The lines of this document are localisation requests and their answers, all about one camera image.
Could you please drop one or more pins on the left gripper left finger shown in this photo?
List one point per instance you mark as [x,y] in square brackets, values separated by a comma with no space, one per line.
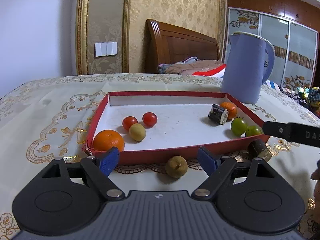
[93,171]

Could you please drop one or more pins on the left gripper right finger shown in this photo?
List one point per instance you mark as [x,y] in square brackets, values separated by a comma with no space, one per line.
[221,171]

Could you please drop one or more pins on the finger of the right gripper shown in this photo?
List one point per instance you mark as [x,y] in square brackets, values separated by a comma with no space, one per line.
[293,132]

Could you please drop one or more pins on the orange mandarin outside tray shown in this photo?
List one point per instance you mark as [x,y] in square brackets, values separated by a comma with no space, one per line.
[107,139]

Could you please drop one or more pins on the brown longan fruit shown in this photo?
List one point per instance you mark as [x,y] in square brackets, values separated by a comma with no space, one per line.
[176,167]

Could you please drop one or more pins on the green tomato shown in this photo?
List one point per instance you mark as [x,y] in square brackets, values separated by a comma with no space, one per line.
[253,131]
[238,126]

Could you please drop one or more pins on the yellow longan fruit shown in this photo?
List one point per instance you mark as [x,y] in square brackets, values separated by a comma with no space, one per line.
[137,132]

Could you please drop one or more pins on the red cherry tomato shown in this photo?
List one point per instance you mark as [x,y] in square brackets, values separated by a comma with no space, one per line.
[128,122]
[149,119]

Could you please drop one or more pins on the person's right hand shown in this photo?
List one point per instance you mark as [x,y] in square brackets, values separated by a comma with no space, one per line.
[316,174]

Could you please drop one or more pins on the colourful bedding pile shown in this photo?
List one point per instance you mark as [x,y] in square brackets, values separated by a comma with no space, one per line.
[304,96]

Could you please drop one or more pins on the orange mandarin in tray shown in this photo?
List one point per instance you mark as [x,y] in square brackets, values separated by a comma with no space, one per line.
[231,108]

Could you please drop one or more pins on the red cardboard tray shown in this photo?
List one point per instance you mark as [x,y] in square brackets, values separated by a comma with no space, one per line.
[182,126]

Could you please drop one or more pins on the red cherry tomato in tray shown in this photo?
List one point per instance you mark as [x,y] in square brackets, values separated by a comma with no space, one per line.
[149,119]

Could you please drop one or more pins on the blue electric kettle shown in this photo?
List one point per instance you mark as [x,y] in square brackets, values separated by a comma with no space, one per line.
[249,65]

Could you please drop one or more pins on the patterned wardrobe sliding doors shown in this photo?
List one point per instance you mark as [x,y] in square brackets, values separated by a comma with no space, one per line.
[292,27]

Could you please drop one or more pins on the wooden bed headboard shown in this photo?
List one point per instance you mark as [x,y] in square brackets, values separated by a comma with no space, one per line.
[167,43]

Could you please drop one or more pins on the white wall switch panel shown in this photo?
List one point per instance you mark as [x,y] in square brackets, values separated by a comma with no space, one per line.
[106,49]

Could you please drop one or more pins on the gold wall frame moulding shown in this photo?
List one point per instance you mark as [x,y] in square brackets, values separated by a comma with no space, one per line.
[81,29]

